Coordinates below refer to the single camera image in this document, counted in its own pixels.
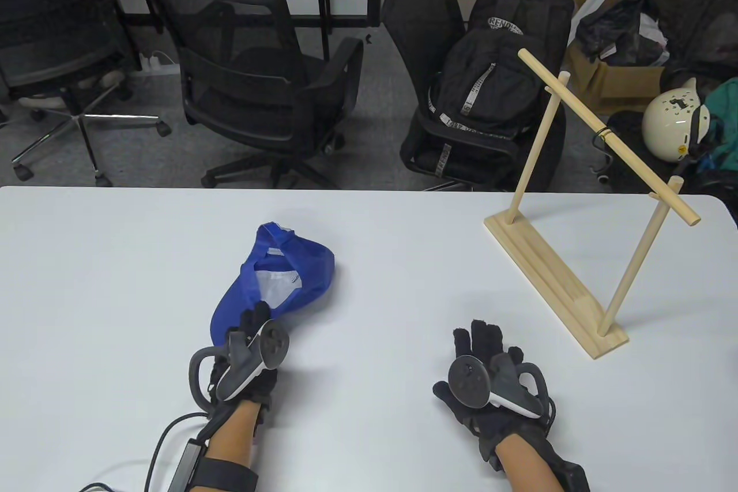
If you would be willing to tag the cardboard box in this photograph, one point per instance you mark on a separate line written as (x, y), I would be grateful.
(611, 82)

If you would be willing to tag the person's left fingers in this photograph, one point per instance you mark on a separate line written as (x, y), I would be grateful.
(253, 320)

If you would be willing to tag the white helmet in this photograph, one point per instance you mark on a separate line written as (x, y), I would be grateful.
(669, 117)

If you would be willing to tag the blue baseball cap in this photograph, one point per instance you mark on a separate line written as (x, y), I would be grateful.
(311, 267)

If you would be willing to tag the person's left hand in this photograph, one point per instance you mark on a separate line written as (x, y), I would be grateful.
(256, 385)

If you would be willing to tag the black mesh office chair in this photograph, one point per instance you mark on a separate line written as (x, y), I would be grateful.
(52, 13)
(418, 7)
(253, 71)

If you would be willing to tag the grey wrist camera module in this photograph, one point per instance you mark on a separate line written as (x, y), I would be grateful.
(185, 464)

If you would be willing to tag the person's right forearm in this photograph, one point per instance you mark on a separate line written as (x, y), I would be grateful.
(527, 466)

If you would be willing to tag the person's right thumb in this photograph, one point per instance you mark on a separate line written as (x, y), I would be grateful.
(443, 392)

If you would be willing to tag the person's left forearm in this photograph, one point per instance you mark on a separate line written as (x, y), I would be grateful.
(230, 437)

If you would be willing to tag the person's right hand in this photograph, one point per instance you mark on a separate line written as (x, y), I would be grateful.
(490, 425)

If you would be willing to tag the black plastic bag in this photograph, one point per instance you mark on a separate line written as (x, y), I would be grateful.
(617, 25)

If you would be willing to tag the teal bag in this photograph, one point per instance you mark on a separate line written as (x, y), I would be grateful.
(723, 111)

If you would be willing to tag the white power strip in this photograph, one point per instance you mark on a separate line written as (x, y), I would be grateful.
(158, 62)

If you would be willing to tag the black metal hook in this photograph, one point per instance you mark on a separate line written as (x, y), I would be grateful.
(603, 154)

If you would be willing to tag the person's right middle finger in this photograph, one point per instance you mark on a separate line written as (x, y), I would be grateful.
(479, 337)

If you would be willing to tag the person's right little finger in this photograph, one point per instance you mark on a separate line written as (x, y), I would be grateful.
(515, 355)

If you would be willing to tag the wooden hanging rack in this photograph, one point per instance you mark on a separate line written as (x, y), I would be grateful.
(548, 252)

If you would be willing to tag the black wrist device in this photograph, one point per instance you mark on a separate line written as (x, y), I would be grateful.
(573, 476)

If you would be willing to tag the grey black hand controller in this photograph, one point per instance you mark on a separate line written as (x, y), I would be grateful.
(475, 382)
(251, 362)

